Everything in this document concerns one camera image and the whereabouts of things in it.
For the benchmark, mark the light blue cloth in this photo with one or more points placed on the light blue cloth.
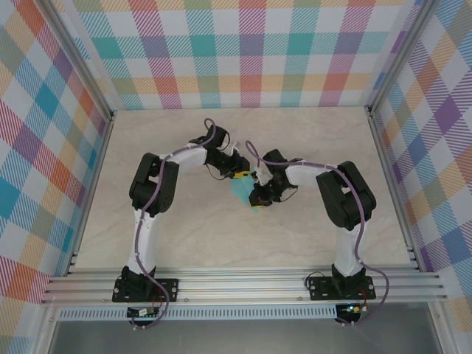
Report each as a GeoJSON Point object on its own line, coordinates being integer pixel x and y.
{"type": "Point", "coordinates": [241, 191]}

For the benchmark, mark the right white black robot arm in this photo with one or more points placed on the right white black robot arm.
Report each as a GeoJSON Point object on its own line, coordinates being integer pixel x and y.
{"type": "Point", "coordinates": [339, 199]}

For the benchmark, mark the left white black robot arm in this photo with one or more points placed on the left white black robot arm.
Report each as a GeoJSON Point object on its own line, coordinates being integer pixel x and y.
{"type": "Point", "coordinates": [147, 239]}

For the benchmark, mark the grey metal sheet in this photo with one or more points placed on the grey metal sheet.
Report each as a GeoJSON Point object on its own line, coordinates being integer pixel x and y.
{"type": "Point", "coordinates": [239, 337]}

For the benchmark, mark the aluminium mounting rail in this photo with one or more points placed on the aluminium mounting rail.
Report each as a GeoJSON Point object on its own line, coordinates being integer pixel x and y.
{"type": "Point", "coordinates": [239, 285]}

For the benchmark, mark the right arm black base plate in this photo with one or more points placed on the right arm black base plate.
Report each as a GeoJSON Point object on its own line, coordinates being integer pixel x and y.
{"type": "Point", "coordinates": [321, 289]}

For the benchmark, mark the aluminium side rail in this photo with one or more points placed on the aluminium side rail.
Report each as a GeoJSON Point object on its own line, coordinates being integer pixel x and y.
{"type": "Point", "coordinates": [382, 147]}
{"type": "Point", "coordinates": [94, 184]}

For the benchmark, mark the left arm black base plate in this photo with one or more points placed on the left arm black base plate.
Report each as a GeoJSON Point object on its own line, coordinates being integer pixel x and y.
{"type": "Point", "coordinates": [167, 289]}

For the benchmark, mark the aluminium frame post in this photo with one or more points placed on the aluminium frame post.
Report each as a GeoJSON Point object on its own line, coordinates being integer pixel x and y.
{"type": "Point", "coordinates": [398, 55]}
{"type": "Point", "coordinates": [75, 55]}

